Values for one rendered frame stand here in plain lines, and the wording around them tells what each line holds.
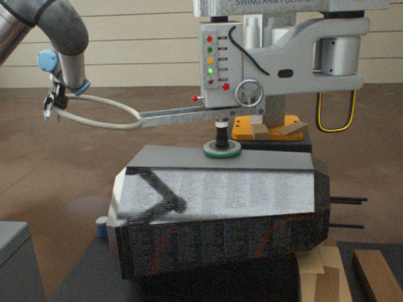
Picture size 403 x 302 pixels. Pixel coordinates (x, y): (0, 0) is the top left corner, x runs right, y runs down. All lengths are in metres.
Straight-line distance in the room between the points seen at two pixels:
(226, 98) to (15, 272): 1.23
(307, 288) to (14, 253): 1.39
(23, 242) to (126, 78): 7.17
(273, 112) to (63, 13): 1.84
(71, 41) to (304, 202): 1.30
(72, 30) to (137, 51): 7.23
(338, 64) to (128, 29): 6.67
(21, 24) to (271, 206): 1.33
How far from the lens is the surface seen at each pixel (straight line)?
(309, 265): 2.25
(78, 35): 1.24
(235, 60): 1.95
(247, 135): 2.62
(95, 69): 8.83
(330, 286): 2.15
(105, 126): 1.86
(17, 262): 1.65
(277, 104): 2.73
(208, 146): 2.15
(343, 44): 2.14
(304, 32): 2.04
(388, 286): 2.45
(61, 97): 1.92
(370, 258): 2.63
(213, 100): 1.96
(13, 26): 1.26
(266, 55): 1.99
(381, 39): 8.37
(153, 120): 2.02
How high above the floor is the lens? 1.63
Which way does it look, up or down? 21 degrees down
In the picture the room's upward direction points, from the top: 3 degrees counter-clockwise
